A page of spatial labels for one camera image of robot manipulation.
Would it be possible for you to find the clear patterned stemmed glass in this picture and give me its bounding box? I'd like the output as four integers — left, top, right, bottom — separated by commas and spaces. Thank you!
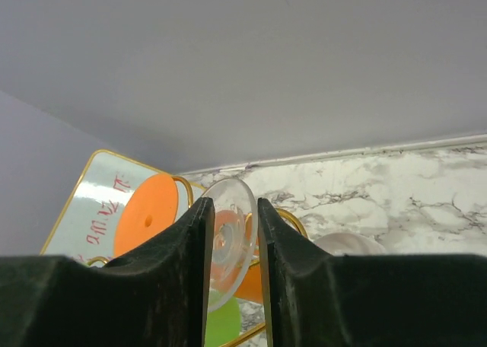
314, 232, 387, 256

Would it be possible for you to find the orange plastic goblet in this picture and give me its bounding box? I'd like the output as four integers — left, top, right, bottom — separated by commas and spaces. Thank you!
114, 173, 263, 303

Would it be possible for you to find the gold wire wine glass rack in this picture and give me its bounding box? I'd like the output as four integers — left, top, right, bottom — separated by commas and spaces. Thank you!
85, 174, 310, 347

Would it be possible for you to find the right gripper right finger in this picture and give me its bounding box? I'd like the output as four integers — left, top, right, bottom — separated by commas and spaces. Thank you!
257, 198, 486, 346

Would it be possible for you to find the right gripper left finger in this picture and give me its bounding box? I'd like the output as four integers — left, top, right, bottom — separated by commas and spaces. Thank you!
1, 198, 215, 346

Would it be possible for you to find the white framed whiteboard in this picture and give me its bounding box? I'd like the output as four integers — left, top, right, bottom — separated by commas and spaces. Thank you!
40, 148, 208, 263

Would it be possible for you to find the green plastic goblet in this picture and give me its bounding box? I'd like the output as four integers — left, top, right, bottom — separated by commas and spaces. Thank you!
205, 297, 241, 347

